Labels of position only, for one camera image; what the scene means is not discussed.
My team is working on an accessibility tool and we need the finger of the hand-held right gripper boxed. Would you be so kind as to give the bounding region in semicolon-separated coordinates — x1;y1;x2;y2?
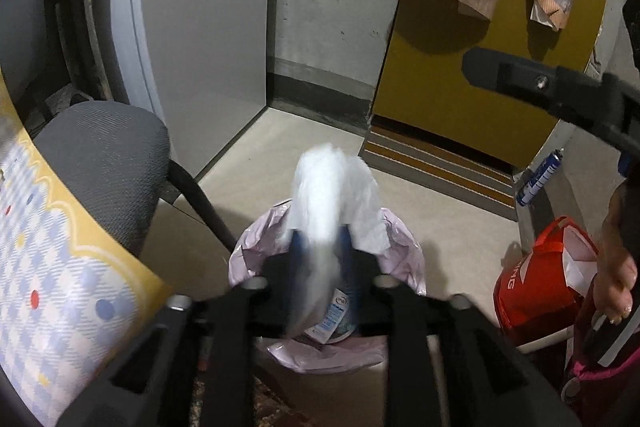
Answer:
461;48;640;142

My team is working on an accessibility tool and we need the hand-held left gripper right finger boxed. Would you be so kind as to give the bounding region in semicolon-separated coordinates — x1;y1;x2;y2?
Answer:
335;227;581;427

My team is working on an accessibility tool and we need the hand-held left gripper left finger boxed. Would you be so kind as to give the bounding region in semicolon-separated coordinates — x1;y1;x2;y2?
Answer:
57;227;302;427

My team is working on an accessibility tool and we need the bin with pink liner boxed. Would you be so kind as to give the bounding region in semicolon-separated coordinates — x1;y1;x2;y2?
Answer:
228;202;427;375

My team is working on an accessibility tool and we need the clear plastic packaging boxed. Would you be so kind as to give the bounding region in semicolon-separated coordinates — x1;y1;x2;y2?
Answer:
280;142;388;348

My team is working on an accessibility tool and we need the person's right hand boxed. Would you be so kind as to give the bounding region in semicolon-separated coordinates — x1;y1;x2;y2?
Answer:
592;202;638;325

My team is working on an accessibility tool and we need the yellow door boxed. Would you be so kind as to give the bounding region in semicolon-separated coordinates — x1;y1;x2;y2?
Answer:
372;0;611;170

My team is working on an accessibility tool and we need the blue spray can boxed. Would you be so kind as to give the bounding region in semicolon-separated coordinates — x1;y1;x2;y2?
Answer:
516;148;566;206

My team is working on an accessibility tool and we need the striped doormat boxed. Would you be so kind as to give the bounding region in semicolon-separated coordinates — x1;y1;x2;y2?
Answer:
361;127;521;223

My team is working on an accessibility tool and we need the red shopping bag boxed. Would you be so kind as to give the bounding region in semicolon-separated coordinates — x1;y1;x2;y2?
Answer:
494;216;601;348

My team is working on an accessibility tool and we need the grey office chair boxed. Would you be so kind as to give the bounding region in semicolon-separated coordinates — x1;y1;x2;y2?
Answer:
0;0;238;258

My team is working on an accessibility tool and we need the blue checkered chair cloth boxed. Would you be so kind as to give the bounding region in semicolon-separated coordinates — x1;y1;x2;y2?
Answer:
0;72;173;408

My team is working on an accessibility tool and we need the grey refrigerator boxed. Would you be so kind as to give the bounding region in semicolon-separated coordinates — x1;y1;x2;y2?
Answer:
112;0;278;180

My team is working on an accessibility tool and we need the dark red jacket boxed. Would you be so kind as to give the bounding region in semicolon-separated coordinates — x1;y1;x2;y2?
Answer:
560;292;640;427

